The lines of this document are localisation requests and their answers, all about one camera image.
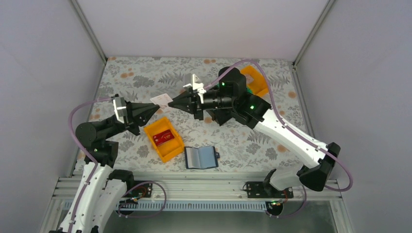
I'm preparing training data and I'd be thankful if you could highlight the white credit card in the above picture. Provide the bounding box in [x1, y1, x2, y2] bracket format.
[150, 93, 173, 112]

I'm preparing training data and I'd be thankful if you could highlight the blue card holder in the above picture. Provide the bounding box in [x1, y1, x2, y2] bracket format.
[184, 146, 220, 170]

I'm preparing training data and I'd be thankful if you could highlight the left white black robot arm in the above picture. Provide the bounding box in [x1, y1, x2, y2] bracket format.
[55, 96, 160, 233]

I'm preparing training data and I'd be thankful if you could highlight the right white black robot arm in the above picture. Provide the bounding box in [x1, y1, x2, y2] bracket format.
[168, 67, 340, 192]

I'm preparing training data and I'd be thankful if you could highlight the red VIP card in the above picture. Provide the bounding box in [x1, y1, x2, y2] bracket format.
[153, 130, 174, 146]

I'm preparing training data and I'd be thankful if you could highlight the card in far orange bin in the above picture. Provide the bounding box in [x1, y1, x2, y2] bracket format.
[245, 74, 254, 84]

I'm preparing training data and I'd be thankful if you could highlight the black bin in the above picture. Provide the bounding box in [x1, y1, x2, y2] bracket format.
[206, 109, 237, 126]

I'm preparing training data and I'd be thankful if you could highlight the near orange bin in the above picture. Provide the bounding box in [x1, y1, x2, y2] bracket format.
[144, 117, 185, 163]

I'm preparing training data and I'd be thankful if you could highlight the orange bin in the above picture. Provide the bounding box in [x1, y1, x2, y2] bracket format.
[144, 117, 185, 163]
[240, 66, 269, 97]

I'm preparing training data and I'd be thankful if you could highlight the floral table mat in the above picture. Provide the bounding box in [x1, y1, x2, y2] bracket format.
[97, 57, 306, 172]

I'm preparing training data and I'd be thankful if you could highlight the far orange bin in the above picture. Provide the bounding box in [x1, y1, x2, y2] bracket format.
[240, 66, 269, 97]

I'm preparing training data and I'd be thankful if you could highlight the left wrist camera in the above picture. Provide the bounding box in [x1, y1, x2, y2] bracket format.
[113, 96, 127, 124]

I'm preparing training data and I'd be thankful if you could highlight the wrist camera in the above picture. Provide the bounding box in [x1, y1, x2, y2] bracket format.
[113, 96, 127, 124]
[183, 74, 206, 94]

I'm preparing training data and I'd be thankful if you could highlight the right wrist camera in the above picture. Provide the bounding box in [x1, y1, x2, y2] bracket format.
[183, 74, 206, 94]

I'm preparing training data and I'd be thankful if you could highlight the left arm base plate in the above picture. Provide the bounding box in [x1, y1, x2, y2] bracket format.
[122, 181, 153, 199]

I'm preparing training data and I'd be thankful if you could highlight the aluminium rail frame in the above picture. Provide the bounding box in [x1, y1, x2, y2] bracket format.
[52, 172, 343, 201]

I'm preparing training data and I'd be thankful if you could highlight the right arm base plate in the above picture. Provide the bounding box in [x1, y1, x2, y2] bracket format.
[242, 182, 294, 199]

